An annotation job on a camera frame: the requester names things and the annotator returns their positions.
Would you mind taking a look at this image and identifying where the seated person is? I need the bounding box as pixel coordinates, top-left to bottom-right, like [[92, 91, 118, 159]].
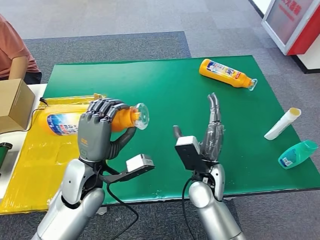
[[0, 13, 42, 85]]

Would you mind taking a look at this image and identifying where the orange detergent bottle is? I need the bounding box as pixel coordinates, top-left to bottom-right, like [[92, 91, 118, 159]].
[[198, 58, 258, 92], [38, 102, 150, 137]]

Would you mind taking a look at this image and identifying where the teal plastic bottle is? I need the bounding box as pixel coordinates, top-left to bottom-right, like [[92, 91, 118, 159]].
[[277, 139, 318, 170]]

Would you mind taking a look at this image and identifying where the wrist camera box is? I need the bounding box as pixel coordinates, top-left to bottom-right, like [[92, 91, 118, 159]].
[[174, 135, 209, 173], [98, 153, 155, 185]]

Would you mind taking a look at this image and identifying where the green table mat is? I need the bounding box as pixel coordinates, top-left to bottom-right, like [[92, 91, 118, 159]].
[[42, 55, 320, 206]]

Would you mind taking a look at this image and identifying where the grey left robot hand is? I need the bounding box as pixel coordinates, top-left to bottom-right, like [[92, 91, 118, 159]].
[[77, 97, 137, 164]]

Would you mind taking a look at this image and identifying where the thin black table cable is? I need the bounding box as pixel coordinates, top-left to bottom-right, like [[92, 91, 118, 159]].
[[0, 96, 50, 135]]

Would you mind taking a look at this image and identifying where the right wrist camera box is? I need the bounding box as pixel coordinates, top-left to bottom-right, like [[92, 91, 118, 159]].
[[174, 135, 209, 173]]

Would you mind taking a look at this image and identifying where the green and black container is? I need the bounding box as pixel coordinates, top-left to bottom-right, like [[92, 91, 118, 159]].
[[0, 141, 14, 178]]

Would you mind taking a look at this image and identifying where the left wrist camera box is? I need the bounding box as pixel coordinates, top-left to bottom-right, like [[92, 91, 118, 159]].
[[98, 153, 155, 185]]

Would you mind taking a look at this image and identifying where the white tube, yellow cap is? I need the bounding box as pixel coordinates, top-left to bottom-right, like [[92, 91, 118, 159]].
[[263, 107, 302, 141]]

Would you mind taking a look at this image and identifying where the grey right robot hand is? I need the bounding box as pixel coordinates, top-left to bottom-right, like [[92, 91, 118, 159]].
[[172, 92, 225, 163]]

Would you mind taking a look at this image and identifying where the red and white display stand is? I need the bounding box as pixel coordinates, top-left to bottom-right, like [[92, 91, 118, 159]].
[[261, 0, 320, 75]]

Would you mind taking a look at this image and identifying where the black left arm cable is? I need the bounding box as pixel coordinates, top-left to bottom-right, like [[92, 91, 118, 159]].
[[106, 183, 140, 240]]

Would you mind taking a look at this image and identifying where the brown cardboard box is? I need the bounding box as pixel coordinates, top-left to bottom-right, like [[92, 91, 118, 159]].
[[0, 78, 36, 134]]

